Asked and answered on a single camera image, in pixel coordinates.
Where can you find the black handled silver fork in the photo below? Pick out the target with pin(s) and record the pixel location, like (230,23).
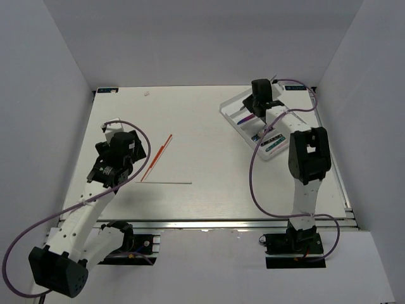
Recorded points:
(270,140)

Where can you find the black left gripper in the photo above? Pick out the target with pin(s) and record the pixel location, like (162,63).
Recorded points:
(138,152)

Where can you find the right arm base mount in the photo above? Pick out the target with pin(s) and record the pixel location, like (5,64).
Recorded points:
(293,249)

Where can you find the clear chopstick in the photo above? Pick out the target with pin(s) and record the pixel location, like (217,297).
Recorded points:
(165,182)

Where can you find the iridescent rainbow steak knife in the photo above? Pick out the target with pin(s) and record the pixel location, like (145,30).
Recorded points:
(246,119)

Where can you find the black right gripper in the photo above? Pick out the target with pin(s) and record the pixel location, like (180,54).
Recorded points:
(247,103)

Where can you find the white compartment cutlery tray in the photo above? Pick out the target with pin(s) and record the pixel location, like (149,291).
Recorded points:
(252,128)

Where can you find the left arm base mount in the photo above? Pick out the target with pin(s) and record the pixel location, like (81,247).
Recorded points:
(137,248)

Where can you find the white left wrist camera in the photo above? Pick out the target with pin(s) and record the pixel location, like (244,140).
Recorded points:
(111,127)

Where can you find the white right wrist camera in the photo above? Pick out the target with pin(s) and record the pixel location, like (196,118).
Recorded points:
(277,90)

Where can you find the blue label sticker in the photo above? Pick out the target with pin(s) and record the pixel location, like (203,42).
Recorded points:
(107,90)
(295,88)

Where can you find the blue label sticker right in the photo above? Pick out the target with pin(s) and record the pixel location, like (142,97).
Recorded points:
(295,88)

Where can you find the teal handled silver fork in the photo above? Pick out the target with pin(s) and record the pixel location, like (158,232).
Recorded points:
(275,144)

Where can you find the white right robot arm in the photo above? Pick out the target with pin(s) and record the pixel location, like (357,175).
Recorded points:
(309,157)

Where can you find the pink handled silver spoon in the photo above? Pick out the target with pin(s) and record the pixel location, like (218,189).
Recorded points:
(264,131)

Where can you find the orange chopstick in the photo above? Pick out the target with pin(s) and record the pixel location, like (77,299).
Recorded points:
(157,156)
(149,169)

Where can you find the blue label sticker left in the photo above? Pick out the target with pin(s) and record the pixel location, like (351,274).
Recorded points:
(107,90)

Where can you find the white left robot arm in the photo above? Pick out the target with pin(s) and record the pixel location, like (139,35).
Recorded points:
(64,263)

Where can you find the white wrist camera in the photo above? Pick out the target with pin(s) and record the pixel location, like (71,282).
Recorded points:
(111,127)
(277,90)

